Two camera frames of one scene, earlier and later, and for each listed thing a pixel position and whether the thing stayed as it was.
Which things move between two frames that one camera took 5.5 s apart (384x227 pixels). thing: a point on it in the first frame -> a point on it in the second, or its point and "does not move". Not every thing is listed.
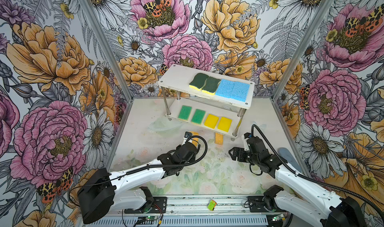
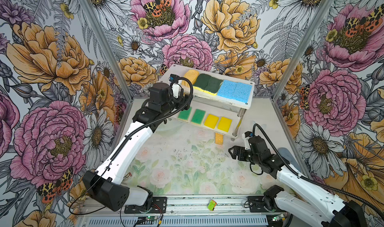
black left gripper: [192, 158] -> [183, 103]
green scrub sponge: [198, 116] does not move
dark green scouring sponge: [198, 81] does not move
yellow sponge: [225, 124] does not move
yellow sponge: [211, 121] does not move
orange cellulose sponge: [195, 134] -> [191, 75]
